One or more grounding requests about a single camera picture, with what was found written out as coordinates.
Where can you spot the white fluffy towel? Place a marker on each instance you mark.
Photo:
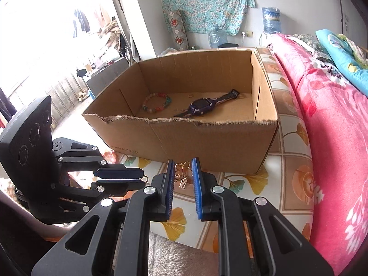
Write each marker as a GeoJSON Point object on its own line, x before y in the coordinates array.
{"type": "Point", "coordinates": [170, 258]}

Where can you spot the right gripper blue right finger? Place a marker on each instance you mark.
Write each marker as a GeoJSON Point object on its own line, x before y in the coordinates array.
{"type": "Point", "coordinates": [206, 205]}

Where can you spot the gold dangling earring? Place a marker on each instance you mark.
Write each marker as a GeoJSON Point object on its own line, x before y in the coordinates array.
{"type": "Point", "coordinates": [183, 174]}

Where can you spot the patterned rolled cushion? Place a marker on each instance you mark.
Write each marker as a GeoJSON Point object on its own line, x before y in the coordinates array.
{"type": "Point", "coordinates": [177, 28]}

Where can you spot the dark grey cabinet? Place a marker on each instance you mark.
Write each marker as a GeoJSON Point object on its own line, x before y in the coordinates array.
{"type": "Point", "coordinates": [104, 77]}

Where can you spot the blue water bottle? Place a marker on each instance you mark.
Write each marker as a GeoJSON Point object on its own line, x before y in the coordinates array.
{"type": "Point", "coordinates": [271, 20]}

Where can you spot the ginkgo patterned table cover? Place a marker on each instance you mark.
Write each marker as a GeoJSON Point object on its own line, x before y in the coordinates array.
{"type": "Point", "coordinates": [286, 175]}

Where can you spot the pink floral blanket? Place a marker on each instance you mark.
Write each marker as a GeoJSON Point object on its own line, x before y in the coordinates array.
{"type": "Point", "coordinates": [335, 114]}

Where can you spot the brown cardboard box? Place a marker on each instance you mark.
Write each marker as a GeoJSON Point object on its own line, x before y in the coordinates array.
{"type": "Point", "coordinates": [135, 114]}

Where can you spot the blue patterned quilt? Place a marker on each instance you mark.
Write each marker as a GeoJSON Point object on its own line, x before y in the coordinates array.
{"type": "Point", "coordinates": [343, 57]}

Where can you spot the white water dispenser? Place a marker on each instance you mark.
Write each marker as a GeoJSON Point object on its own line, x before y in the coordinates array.
{"type": "Point", "coordinates": [266, 38]}

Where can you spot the black smart watch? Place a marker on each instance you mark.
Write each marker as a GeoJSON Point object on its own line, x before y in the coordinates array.
{"type": "Point", "coordinates": [205, 105]}

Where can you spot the empty clear water jug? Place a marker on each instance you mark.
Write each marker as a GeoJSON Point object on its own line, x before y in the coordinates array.
{"type": "Point", "coordinates": [217, 38]}

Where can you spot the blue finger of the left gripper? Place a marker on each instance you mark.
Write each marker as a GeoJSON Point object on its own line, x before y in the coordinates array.
{"type": "Point", "coordinates": [118, 184]}
{"type": "Point", "coordinates": [117, 173]}

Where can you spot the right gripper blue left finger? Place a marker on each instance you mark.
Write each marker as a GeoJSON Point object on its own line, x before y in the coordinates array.
{"type": "Point", "coordinates": [162, 202]}

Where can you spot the teal floral hanging cloth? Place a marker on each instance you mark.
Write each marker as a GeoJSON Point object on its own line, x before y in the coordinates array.
{"type": "Point", "coordinates": [203, 16]}

